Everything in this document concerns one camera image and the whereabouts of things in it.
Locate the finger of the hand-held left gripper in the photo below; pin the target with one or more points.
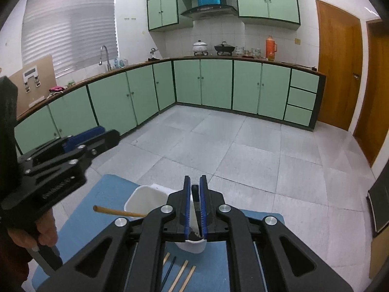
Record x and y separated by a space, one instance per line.
85 135
103 141

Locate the white bracket device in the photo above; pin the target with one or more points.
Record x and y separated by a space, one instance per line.
30 73

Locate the cardboard sheet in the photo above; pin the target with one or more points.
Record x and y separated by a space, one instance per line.
45 76

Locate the white window blind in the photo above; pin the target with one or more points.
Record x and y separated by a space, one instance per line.
70 27

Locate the white cooking pot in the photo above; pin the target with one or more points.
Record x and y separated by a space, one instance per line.
200 47

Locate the orange thermos flask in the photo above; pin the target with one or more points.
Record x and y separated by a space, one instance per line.
270 48

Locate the black wok with lid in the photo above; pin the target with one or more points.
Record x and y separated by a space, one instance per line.
225 48

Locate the plain wooden chopstick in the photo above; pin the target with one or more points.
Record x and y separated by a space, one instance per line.
179 275
118 211
188 278
166 258

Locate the pink cloth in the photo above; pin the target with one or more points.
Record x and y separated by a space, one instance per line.
57 89

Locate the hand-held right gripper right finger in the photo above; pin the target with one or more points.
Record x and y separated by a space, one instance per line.
203 206

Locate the metal kettle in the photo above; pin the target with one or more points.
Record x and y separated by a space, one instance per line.
153 55

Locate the bottles by sink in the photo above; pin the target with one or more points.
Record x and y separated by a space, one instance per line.
120 63

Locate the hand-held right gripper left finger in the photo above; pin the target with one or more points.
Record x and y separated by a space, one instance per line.
187 206

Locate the white plastic utensil holder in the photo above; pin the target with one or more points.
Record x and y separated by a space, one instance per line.
146 197

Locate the blue table mat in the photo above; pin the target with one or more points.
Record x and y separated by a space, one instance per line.
100 200

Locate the person's left forearm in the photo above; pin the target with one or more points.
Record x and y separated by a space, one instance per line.
12 264

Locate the chrome kitchen faucet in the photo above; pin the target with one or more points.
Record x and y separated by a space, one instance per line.
105 56

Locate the green wall cabinets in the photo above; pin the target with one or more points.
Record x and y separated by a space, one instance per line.
267 0

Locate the black framed panel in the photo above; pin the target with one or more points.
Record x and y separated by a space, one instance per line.
381 210

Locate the black range hood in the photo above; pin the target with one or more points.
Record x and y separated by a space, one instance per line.
209 10

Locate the glass jars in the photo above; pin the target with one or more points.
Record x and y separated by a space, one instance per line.
256 53

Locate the person's left hand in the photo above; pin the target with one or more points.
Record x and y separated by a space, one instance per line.
47 231

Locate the green base cabinets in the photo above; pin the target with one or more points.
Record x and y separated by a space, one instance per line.
215 83

